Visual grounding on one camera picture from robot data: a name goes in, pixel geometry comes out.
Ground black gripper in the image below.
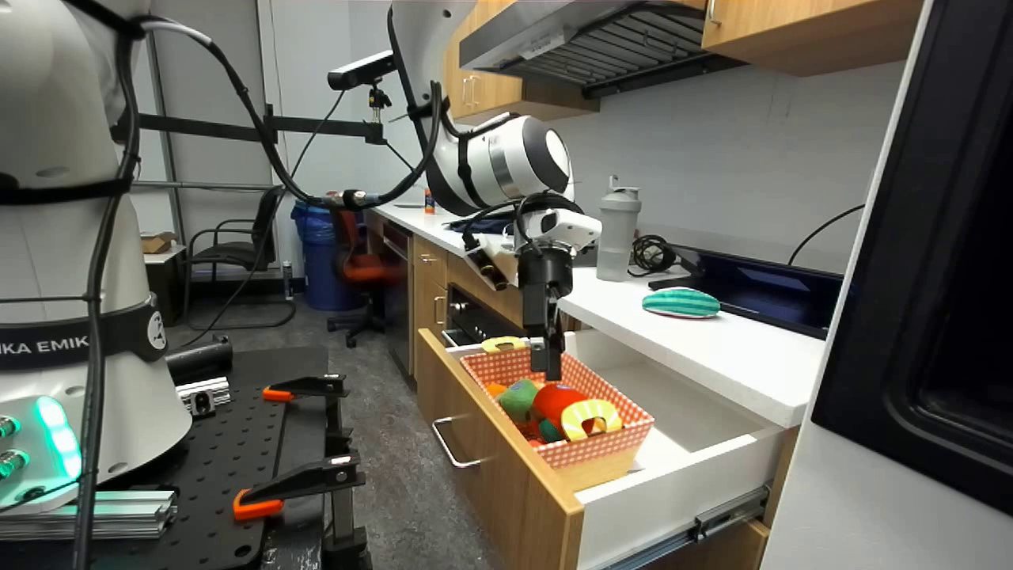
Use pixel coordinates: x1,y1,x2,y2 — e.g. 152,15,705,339
516,245,580,383

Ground metal drawer handle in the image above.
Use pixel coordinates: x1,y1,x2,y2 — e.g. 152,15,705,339
428,413,489,472

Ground watermelon slice plush toy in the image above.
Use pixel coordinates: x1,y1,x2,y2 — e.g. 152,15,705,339
643,285,726,323

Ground wooden front white drawer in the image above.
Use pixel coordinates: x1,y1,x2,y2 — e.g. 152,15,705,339
410,326,802,570

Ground green plush toy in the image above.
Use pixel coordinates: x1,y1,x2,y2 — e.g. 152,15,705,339
497,378,547,426

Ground yellow plush toy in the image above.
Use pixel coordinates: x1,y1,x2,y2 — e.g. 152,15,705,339
557,395,627,448

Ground orange patterned basket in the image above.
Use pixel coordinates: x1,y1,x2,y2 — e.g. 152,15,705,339
456,339,658,493

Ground wooden base cabinets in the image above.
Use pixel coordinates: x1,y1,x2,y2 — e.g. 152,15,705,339
404,233,779,570

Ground grey shaker bottle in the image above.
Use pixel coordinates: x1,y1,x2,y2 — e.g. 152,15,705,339
595,181,645,281

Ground red office chair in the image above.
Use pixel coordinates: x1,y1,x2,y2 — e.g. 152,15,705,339
322,187,409,351

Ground wooden upper cabinet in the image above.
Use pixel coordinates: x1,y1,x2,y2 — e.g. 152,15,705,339
441,0,595,123
699,0,928,78

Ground steel range hood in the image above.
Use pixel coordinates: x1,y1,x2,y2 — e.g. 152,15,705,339
456,0,742,105

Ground black metal chair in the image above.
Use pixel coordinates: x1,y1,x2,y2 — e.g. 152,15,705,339
188,183,299,332

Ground small white device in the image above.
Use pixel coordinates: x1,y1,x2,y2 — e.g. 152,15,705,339
172,375,234,422

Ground small black device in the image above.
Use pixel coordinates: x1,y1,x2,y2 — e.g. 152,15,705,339
165,339,234,387

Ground black perforated mounting table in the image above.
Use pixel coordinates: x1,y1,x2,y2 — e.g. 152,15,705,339
0,341,374,570

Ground grey metal pole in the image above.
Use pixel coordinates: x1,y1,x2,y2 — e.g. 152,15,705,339
142,0,189,248

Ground aluminium extrusion bar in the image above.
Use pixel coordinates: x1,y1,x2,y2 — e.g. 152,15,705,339
0,484,179,545

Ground pale yellow ring toy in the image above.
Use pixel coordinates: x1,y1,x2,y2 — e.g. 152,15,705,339
477,332,533,357

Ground black oven with steel handle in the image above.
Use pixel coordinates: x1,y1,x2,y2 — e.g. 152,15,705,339
438,281,499,351

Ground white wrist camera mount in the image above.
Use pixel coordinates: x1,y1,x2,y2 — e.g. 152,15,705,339
514,203,604,257

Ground orange handled black clamp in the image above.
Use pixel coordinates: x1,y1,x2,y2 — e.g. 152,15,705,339
260,372,353,464
230,453,369,570

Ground black power cable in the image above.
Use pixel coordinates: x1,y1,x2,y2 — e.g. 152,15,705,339
784,203,866,268

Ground black stereo camera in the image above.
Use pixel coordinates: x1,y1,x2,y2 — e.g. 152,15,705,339
326,48,401,94

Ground glossy black wall oven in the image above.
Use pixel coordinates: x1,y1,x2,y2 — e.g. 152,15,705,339
809,0,1013,518

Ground black camera boom stand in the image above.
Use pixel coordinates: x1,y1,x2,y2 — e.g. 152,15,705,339
136,78,390,146

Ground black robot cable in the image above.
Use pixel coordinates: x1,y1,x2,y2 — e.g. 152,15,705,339
61,0,468,570

